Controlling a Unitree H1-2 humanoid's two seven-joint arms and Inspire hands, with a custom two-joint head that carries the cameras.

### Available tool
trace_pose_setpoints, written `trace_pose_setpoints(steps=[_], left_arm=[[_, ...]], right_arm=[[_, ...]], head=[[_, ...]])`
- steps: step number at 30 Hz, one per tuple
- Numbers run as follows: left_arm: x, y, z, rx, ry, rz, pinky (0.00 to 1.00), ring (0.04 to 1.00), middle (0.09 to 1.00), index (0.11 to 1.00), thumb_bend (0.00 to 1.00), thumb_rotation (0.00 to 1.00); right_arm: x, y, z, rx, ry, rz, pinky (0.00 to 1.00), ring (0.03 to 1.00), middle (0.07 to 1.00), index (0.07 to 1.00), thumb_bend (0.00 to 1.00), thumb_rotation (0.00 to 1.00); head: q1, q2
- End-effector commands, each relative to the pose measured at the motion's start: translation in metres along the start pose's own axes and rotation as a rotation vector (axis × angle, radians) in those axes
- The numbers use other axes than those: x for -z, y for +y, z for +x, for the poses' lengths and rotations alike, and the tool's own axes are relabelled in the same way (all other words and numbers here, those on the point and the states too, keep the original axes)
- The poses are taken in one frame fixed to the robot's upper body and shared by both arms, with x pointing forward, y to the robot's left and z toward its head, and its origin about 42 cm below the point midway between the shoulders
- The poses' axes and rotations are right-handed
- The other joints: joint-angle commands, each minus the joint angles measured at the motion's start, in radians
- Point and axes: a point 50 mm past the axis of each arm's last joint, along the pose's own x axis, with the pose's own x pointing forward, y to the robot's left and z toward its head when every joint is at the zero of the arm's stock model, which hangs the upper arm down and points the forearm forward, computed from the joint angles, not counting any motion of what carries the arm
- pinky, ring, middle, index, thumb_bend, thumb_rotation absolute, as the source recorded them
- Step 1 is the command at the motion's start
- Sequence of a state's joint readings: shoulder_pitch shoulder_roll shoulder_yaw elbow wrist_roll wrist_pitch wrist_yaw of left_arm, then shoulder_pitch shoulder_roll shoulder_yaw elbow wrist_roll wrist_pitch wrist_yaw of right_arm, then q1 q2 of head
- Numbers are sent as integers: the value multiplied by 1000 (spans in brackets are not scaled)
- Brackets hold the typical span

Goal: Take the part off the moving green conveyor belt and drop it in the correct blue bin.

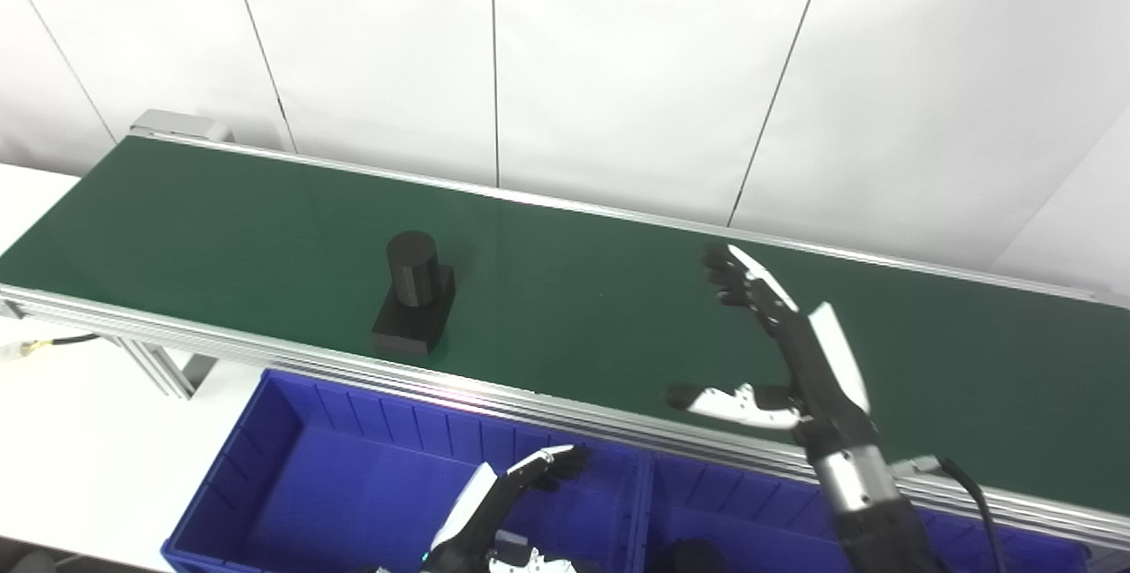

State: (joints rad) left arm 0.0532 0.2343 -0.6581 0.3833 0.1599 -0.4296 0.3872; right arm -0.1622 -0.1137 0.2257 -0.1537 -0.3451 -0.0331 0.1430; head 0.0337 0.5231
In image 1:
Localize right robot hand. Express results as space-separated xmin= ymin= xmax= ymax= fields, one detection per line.
xmin=667 ymin=244 xmax=882 ymax=459

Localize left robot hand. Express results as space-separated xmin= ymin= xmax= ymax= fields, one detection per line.
xmin=424 ymin=443 xmax=594 ymax=573

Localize blue plastic bin with plates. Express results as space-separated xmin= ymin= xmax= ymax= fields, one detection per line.
xmin=162 ymin=368 xmax=655 ymax=573

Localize blue plastic bin black parts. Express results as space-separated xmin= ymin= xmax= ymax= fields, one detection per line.
xmin=630 ymin=449 xmax=1092 ymax=573

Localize aluminium conveyor support leg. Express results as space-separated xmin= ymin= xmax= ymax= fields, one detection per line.
xmin=104 ymin=333 xmax=218 ymax=400

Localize grey conveyor motor housing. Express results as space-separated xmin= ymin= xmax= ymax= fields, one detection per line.
xmin=130 ymin=109 xmax=233 ymax=144

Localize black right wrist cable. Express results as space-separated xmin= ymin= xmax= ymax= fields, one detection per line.
xmin=892 ymin=455 xmax=1009 ymax=573

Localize green conveyor belt aluminium frame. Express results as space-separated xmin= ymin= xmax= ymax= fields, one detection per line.
xmin=0 ymin=109 xmax=1130 ymax=553

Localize black cable yellow connector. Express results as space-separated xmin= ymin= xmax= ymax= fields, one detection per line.
xmin=0 ymin=332 xmax=103 ymax=363

